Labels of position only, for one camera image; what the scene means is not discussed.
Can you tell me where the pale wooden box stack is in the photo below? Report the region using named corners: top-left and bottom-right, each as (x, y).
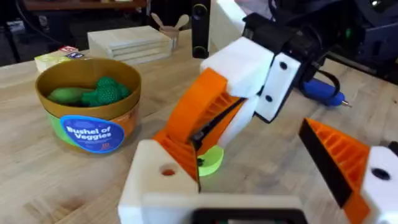
top-left (86, 25), bottom-right (174, 65)

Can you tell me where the black cable loop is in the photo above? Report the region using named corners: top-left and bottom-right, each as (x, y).
top-left (298, 67), bottom-right (341, 100)

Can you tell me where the orange ribbed wedge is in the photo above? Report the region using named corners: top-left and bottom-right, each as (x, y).
top-left (153, 129), bottom-right (200, 183)

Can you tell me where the small wooden cup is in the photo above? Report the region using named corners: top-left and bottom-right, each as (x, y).
top-left (159, 26), bottom-right (180, 50)

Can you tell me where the brown tub of toys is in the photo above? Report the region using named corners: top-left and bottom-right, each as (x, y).
top-left (35, 57), bottom-right (142, 155)

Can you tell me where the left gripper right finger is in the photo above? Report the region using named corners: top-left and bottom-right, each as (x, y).
top-left (298, 117), bottom-right (398, 224)

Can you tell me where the wooden spoon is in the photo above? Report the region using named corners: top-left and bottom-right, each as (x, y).
top-left (150, 12), bottom-right (165, 30)
top-left (174, 14), bottom-right (190, 30)

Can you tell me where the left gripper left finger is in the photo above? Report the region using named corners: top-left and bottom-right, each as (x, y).
top-left (117, 139), bottom-right (201, 224)

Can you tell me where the blue electric screwdriver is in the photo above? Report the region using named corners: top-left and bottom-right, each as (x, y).
top-left (300, 77), bottom-right (353, 109)

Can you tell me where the green disc with holes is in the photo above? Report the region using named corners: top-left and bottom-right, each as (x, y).
top-left (197, 144), bottom-right (225, 177)

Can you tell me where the small yellow labelled box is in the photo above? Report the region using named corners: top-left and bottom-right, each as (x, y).
top-left (34, 45), bottom-right (85, 74)

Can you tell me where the right wrist upright plate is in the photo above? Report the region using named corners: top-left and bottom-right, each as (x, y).
top-left (211, 0), bottom-right (248, 50)

